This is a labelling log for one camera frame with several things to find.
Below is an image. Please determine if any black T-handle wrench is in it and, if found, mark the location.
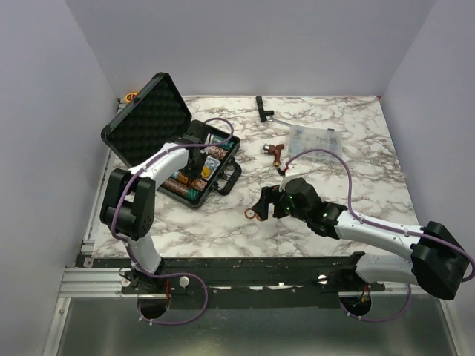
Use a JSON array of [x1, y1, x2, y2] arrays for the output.
[[255, 96, 292, 128]]

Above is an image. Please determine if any brown copper tool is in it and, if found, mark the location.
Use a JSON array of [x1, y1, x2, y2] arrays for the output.
[[263, 144, 285, 167]]

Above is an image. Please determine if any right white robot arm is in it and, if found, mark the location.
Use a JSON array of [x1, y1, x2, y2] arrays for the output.
[[246, 177, 469, 300]]

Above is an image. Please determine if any orange poker chip left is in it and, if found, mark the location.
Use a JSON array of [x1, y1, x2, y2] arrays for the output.
[[244, 208, 256, 220]]

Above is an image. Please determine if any clear plastic organizer box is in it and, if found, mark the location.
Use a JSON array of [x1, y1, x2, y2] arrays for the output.
[[286, 125, 343, 157]]

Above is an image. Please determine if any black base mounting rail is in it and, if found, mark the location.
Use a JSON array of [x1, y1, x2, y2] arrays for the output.
[[82, 253, 384, 317]]

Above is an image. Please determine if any yellow dealer button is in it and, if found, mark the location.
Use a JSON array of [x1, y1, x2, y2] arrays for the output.
[[201, 167, 211, 179]]

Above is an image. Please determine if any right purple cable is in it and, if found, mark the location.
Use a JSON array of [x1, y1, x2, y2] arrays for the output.
[[280, 148, 475, 323]]

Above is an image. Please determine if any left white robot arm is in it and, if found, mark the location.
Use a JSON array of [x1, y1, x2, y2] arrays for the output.
[[99, 121, 210, 293]]

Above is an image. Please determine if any blue card deck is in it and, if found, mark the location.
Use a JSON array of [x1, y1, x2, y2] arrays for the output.
[[203, 156, 221, 177]]

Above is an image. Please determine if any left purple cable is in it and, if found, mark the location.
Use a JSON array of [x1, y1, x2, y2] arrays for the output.
[[111, 117, 235, 327]]

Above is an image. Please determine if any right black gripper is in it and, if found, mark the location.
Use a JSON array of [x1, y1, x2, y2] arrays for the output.
[[252, 184, 310, 223]]

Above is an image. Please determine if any black poker chip case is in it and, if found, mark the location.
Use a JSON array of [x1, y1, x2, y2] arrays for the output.
[[101, 72, 241, 208]]

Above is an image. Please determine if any purple cable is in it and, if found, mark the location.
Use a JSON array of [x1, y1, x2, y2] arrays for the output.
[[111, 117, 235, 327], [280, 148, 475, 323]]

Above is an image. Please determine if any aluminium extrusion rail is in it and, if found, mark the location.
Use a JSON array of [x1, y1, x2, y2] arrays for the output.
[[59, 266, 129, 297]]

